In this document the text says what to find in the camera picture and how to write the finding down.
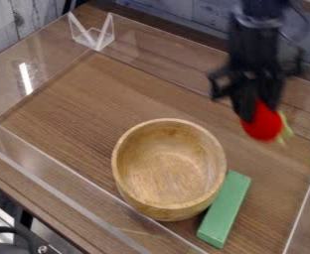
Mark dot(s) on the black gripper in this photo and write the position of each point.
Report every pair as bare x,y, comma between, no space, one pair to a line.
254,73

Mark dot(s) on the red plush strawberry toy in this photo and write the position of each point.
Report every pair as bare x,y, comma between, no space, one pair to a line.
269,126

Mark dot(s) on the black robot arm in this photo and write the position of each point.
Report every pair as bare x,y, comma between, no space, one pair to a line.
268,10

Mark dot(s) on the wooden bowl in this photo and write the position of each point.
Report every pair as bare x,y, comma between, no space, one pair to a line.
169,166

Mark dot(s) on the green rectangular block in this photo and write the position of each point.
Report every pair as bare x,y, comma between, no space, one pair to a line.
217,223

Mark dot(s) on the clear acrylic enclosure wall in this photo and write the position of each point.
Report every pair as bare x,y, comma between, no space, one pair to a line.
70,100

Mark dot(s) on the clear acrylic corner bracket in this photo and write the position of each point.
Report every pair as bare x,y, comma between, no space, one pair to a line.
94,38

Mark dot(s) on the black metal table frame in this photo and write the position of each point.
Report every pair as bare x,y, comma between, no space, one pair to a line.
23,224

